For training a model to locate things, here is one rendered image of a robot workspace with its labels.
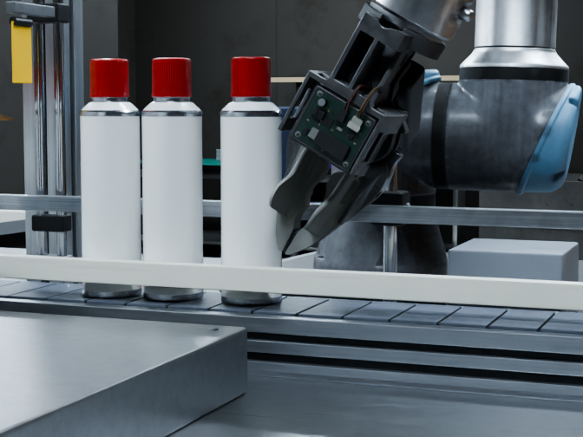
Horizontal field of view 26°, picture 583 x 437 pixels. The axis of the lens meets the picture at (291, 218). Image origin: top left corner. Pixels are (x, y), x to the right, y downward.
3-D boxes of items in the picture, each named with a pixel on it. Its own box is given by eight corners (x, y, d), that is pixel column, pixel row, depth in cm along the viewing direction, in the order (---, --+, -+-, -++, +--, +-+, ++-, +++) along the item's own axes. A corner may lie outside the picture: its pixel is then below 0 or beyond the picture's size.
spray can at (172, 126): (132, 300, 107) (129, 57, 106) (160, 291, 112) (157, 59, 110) (187, 303, 106) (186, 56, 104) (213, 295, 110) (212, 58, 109)
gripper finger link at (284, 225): (232, 238, 101) (285, 138, 99) (259, 231, 107) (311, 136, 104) (263, 258, 100) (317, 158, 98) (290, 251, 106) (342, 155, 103)
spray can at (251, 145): (210, 303, 105) (208, 56, 104) (238, 295, 110) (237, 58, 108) (266, 308, 103) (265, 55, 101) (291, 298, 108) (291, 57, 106)
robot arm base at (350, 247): (286, 279, 139) (288, 190, 138) (359, 264, 152) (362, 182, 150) (404, 295, 131) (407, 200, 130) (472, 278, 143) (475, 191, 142)
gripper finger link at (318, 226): (263, 258, 100) (317, 158, 98) (290, 250, 106) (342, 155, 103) (295, 279, 99) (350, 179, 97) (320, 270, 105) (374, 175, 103)
